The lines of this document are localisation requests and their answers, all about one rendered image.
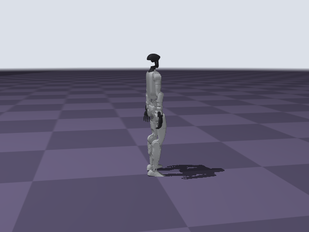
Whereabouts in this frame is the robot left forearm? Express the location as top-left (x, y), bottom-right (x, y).
top-left (146, 92), bottom-right (151, 109)

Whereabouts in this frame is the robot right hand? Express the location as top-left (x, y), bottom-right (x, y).
top-left (156, 111), bottom-right (163, 129)

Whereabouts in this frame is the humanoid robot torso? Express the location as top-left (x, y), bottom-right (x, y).
top-left (146, 70), bottom-right (162, 116)

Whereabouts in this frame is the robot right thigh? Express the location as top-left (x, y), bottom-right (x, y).
top-left (152, 110), bottom-right (167, 146)

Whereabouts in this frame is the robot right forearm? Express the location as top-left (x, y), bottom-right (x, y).
top-left (156, 92), bottom-right (164, 115)

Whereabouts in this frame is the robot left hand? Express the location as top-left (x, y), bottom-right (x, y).
top-left (143, 106), bottom-right (150, 122)

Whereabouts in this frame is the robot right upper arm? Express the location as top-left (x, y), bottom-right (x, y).
top-left (153, 73), bottom-right (161, 98)

